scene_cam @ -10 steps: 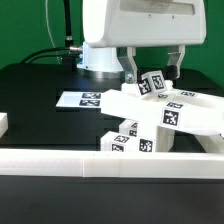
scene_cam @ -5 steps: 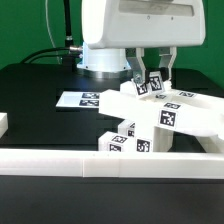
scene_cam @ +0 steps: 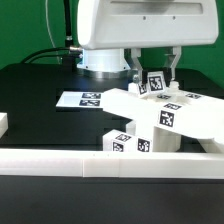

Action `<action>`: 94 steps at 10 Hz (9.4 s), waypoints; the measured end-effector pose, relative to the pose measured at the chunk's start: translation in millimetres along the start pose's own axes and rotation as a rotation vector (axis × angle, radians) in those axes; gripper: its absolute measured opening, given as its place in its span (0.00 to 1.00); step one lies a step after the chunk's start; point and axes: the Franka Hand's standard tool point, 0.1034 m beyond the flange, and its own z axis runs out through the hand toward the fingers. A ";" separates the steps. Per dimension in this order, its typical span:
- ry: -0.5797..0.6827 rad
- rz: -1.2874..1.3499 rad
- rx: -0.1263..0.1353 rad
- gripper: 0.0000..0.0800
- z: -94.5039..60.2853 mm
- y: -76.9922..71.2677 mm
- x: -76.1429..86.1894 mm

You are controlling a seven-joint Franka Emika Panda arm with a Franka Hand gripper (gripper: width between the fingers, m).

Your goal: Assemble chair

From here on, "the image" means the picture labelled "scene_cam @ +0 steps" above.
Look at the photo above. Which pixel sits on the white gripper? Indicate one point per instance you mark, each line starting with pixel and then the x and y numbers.
pixel 108 24

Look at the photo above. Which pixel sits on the white tagged cube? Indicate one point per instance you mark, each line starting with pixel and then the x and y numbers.
pixel 151 83

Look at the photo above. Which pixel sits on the white chair back frame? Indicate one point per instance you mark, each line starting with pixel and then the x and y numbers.
pixel 186 113

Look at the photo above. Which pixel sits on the white chair seat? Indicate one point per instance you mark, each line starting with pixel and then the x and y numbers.
pixel 166 141

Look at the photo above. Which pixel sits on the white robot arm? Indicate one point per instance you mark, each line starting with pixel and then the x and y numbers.
pixel 105 60

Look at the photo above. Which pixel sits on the white marker sheet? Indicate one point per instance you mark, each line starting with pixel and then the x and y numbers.
pixel 71 99

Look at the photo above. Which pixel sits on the white U-shaped fence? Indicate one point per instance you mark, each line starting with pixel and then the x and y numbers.
pixel 40 162

